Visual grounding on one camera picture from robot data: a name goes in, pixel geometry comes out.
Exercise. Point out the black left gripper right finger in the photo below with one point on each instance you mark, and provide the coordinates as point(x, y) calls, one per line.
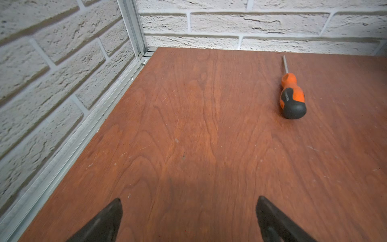
point(276, 226)

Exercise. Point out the aluminium frame post left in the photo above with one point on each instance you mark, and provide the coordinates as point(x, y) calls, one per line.
point(132, 21)

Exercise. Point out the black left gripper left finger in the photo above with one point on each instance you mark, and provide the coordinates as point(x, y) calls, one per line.
point(103, 227)

